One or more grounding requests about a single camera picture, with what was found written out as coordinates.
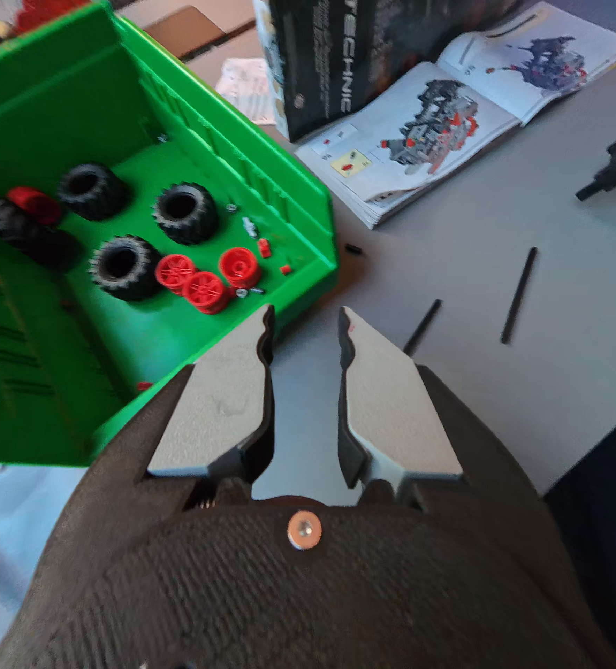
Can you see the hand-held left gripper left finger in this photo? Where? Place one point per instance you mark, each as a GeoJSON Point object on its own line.
{"type": "Point", "coordinates": [213, 413]}

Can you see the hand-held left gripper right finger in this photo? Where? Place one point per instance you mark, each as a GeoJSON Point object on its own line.
{"type": "Point", "coordinates": [396, 418]}

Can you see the black lego axle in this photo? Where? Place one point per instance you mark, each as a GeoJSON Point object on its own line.
{"type": "Point", "coordinates": [423, 326]}
{"type": "Point", "coordinates": [519, 295]}

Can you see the black grey lego truck model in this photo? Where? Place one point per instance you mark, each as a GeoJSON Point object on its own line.
{"type": "Point", "coordinates": [608, 170]}

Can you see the small grey lego piece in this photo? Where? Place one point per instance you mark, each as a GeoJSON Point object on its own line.
{"type": "Point", "coordinates": [249, 226]}
{"type": "Point", "coordinates": [242, 292]}

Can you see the black lego tyre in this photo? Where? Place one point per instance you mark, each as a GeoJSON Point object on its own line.
{"type": "Point", "coordinates": [122, 266]}
{"type": "Point", "coordinates": [15, 232]}
{"type": "Point", "coordinates": [185, 211]}
{"type": "Point", "coordinates": [93, 191]}

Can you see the small black lego pin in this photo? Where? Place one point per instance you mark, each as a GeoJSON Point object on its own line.
{"type": "Point", "coordinates": [354, 249]}

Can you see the black toy set box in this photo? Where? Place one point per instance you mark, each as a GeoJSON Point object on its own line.
{"type": "Point", "coordinates": [328, 52]}

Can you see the green plastic bin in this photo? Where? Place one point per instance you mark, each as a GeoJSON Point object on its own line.
{"type": "Point", "coordinates": [193, 136]}

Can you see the open instruction booklet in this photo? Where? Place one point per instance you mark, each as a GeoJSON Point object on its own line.
{"type": "Point", "coordinates": [444, 120]}

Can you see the white sticker sheet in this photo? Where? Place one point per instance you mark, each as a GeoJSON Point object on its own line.
{"type": "Point", "coordinates": [245, 89]}

